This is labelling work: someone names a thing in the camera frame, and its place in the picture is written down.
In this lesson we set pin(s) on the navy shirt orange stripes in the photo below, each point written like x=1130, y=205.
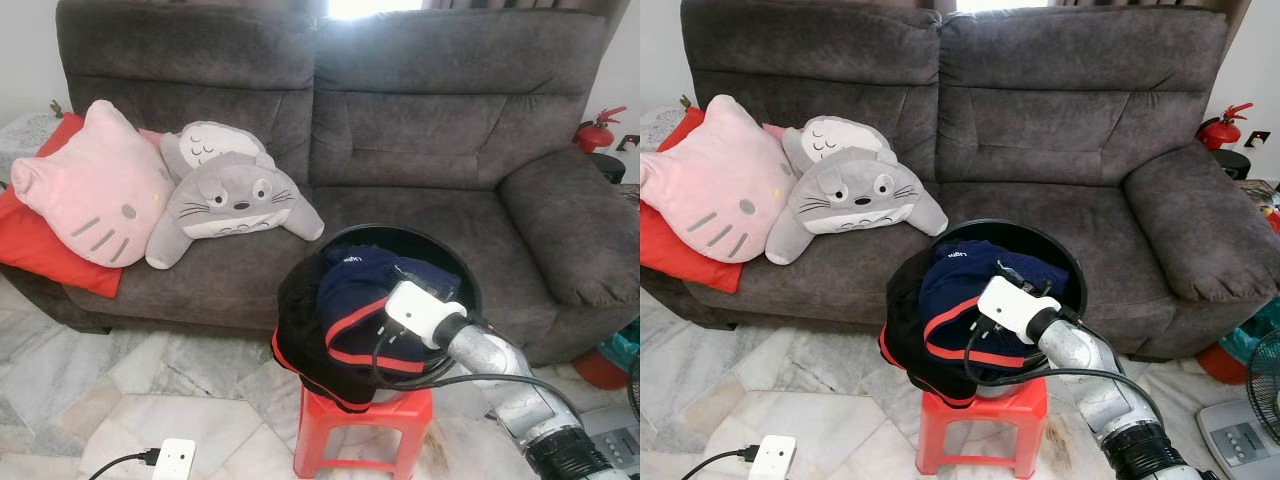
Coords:
x=950, y=285
x=350, y=290

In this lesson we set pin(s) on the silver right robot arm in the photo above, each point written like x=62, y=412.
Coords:
x=500, y=370
x=1090, y=360

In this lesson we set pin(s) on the black round laundry basket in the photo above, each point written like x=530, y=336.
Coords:
x=440, y=255
x=1050, y=250

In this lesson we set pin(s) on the black garment red trim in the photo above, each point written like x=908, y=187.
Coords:
x=300, y=330
x=900, y=330

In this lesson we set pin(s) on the dark brown fabric sofa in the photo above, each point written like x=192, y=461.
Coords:
x=1080, y=120
x=450, y=130

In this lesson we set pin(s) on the red plastic stool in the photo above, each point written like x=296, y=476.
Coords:
x=950, y=420
x=330, y=420

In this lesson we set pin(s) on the red plastic bucket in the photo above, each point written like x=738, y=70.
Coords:
x=598, y=372
x=1215, y=368

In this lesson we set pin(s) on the large grey Totoro plush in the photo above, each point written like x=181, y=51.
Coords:
x=850, y=195
x=230, y=200

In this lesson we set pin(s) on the teal cloth bundle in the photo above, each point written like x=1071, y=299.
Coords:
x=1250, y=320
x=620, y=345

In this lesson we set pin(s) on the black round stand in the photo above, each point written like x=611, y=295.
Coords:
x=607, y=168
x=1230, y=165

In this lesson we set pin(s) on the red fire extinguisher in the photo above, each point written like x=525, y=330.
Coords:
x=595, y=135
x=1220, y=130

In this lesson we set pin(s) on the small grey Totoro plush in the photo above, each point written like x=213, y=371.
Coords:
x=205, y=145
x=830, y=140

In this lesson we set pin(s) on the white standing fan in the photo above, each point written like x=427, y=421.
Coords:
x=610, y=440
x=1240, y=440

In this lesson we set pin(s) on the red cushion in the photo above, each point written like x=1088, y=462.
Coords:
x=40, y=250
x=675, y=250

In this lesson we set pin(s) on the white lace covered side table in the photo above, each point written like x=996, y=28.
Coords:
x=25, y=140
x=660, y=125

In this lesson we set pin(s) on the pink cat face pillow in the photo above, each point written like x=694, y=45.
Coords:
x=90, y=190
x=715, y=185

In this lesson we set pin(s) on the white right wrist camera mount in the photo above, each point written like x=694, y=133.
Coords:
x=1010, y=310
x=420, y=312

